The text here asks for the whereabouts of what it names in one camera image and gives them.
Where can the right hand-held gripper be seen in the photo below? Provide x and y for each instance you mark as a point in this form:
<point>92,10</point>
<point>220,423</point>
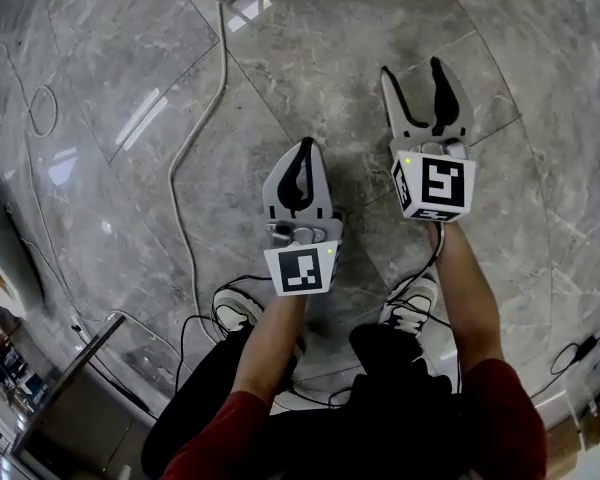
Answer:
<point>442,183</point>

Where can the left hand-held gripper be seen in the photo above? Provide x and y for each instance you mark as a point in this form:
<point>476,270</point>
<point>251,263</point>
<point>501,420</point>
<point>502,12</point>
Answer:
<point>302,270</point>

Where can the person's left forearm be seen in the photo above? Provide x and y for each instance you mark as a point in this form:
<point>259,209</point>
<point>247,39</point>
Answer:
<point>270,348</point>

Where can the person's right forearm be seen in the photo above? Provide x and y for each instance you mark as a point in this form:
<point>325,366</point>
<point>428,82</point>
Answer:
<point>472,313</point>

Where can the person's left white shoe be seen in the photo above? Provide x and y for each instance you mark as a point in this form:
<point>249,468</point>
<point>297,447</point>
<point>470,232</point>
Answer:
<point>235,308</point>

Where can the person's white shoe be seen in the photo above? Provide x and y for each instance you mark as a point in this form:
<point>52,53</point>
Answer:
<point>235,308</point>
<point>410,308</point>

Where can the person's right white shoe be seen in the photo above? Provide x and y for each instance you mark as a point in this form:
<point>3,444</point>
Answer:
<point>410,308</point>

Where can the person's black trousers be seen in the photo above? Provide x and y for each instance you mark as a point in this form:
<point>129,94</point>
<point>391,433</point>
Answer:
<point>380,418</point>

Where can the person's red shirt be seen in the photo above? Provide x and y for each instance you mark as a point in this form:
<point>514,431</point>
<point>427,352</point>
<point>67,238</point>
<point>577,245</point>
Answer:
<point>505,418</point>

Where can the grey desk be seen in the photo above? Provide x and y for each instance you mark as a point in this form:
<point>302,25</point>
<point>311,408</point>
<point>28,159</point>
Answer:
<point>80,418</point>

